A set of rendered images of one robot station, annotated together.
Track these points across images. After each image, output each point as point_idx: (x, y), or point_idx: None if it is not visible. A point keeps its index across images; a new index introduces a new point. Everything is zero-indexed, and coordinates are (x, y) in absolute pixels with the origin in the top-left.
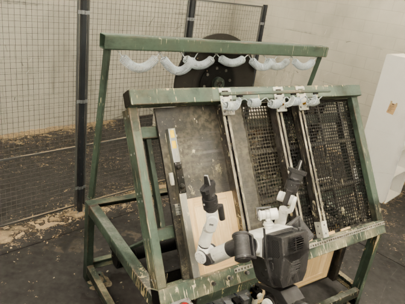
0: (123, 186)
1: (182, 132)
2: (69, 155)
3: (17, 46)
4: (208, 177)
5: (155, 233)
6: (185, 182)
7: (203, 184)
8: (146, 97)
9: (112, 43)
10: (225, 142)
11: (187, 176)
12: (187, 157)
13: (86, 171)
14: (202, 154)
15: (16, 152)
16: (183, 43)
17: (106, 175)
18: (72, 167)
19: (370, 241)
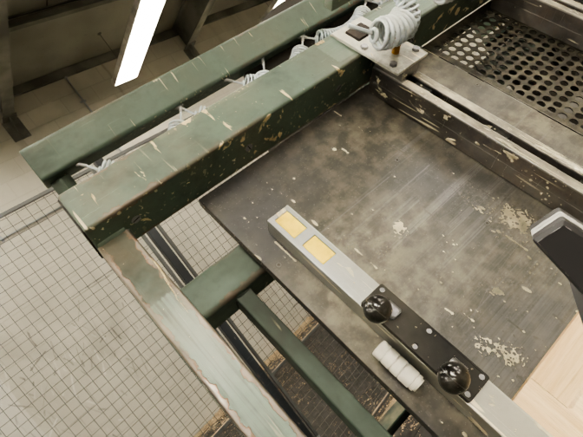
0: (382, 388)
1: (326, 201)
2: (291, 392)
3: None
4: (579, 224)
5: None
6: (456, 338)
7: (581, 307)
8: (128, 179)
9: (51, 157)
10: (469, 136)
11: (445, 314)
12: (395, 258)
13: (322, 400)
14: (433, 214)
15: None
16: (215, 58)
17: (350, 387)
18: (302, 407)
19: None
